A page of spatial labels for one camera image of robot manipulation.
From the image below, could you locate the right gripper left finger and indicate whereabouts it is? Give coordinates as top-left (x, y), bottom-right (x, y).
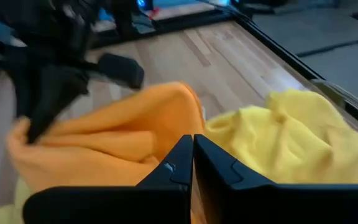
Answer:
top-left (22, 134), bottom-right (195, 224)

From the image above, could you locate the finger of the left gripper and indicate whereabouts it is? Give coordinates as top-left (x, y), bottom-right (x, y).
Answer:
top-left (97, 52), bottom-right (145, 91)
top-left (25, 65), bottom-right (90, 144)

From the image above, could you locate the orange microfiber towel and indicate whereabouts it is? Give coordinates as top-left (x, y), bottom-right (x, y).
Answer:
top-left (6, 81), bottom-right (206, 192)

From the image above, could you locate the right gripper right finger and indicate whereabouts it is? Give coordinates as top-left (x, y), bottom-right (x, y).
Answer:
top-left (193, 134), bottom-right (358, 224)

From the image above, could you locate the yellow microfiber towel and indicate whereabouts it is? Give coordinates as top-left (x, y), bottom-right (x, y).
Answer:
top-left (205, 105), bottom-right (279, 183)
top-left (264, 88), bottom-right (358, 185)
top-left (0, 179), bottom-right (32, 224)

